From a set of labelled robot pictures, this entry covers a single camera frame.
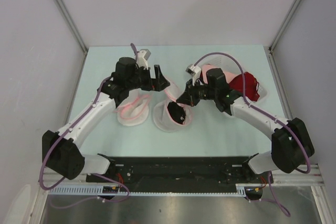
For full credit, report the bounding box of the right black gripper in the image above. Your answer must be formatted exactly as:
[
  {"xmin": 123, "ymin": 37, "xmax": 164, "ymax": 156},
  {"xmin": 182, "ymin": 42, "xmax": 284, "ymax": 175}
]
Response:
[{"xmin": 176, "ymin": 78, "xmax": 217, "ymax": 107}]

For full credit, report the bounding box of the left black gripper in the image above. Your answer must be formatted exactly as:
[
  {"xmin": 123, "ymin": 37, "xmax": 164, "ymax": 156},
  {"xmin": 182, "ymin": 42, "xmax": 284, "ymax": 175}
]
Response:
[{"xmin": 126, "ymin": 64, "xmax": 169, "ymax": 91}]

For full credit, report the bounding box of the round mesh laundry bag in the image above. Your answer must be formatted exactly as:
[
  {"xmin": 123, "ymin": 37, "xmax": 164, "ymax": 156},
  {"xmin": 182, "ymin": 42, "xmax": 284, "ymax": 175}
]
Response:
[{"xmin": 152, "ymin": 79, "xmax": 193, "ymax": 133}]

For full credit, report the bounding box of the black bra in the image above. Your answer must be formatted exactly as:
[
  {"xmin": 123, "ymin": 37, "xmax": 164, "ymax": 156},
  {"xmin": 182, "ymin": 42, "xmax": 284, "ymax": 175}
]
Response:
[{"xmin": 167, "ymin": 101, "xmax": 186, "ymax": 125}]

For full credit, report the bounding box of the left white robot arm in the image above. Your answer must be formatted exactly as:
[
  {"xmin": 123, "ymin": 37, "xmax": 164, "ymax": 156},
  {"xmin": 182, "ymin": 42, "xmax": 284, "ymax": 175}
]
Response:
[{"xmin": 42, "ymin": 57, "xmax": 170, "ymax": 182}]

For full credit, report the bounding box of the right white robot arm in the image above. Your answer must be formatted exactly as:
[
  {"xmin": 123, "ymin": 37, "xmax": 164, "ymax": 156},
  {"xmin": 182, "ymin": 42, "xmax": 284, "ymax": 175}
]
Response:
[{"xmin": 176, "ymin": 68, "xmax": 315, "ymax": 183}]

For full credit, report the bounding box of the opened empty mesh laundry bag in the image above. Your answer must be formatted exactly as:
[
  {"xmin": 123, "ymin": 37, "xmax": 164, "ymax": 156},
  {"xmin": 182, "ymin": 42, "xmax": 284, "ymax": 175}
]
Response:
[{"xmin": 113, "ymin": 90, "xmax": 152, "ymax": 127}]

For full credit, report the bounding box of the pink bra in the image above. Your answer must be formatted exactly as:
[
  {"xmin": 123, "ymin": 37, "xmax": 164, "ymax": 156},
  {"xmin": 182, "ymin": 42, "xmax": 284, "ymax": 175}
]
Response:
[{"xmin": 200, "ymin": 64, "xmax": 239, "ymax": 84}]

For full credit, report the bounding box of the red bra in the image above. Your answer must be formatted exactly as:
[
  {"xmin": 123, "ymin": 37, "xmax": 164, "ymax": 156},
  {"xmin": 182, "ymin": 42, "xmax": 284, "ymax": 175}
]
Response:
[{"xmin": 229, "ymin": 72, "xmax": 260, "ymax": 102}]

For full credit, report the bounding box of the white plastic basket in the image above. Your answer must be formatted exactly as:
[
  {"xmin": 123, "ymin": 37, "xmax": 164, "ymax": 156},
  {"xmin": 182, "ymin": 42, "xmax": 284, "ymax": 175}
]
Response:
[{"xmin": 195, "ymin": 52, "xmax": 268, "ymax": 103}]

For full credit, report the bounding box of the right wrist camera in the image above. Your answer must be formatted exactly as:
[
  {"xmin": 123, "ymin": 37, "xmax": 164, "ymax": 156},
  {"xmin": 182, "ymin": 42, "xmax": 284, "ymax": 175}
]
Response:
[{"xmin": 186, "ymin": 64, "xmax": 202, "ymax": 81}]

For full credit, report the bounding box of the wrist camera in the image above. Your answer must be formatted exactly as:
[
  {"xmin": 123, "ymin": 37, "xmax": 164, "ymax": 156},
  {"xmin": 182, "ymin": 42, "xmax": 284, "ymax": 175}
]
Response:
[
  {"xmin": 186, "ymin": 64, "xmax": 202, "ymax": 81},
  {"xmin": 136, "ymin": 49, "xmax": 151, "ymax": 69}
]

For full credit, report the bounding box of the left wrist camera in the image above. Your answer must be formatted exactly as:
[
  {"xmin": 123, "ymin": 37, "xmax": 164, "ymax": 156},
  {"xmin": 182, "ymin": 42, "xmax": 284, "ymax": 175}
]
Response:
[{"xmin": 136, "ymin": 49, "xmax": 151, "ymax": 69}]

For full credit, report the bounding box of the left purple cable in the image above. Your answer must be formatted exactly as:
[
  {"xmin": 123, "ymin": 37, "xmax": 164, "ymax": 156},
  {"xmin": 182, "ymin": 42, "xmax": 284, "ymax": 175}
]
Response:
[{"xmin": 38, "ymin": 42, "xmax": 131, "ymax": 209}]

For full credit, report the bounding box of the purple cable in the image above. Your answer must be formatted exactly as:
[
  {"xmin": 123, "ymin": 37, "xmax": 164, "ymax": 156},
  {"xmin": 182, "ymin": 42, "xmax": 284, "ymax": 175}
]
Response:
[
  {"xmin": 193, "ymin": 52, "xmax": 313, "ymax": 218},
  {"xmin": 38, "ymin": 42, "xmax": 131, "ymax": 209}
]

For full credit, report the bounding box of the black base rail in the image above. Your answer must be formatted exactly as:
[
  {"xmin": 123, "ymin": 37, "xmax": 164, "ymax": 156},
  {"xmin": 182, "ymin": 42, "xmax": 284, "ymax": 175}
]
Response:
[{"xmin": 85, "ymin": 156, "xmax": 274, "ymax": 193}]

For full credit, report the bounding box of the white slotted cable duct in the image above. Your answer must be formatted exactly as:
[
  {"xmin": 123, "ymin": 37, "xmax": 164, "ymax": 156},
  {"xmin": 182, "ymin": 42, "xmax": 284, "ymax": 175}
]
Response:
[{"xmin": 49, "ymin": 183, "xmax": 261, "ymax": 197}]

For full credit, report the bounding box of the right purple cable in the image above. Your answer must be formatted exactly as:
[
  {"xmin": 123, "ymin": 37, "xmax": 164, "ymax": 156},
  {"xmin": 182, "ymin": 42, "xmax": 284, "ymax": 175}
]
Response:
[{"xmin": 193, "ymin": 52, "xmax": 313, "ymax": 218}]

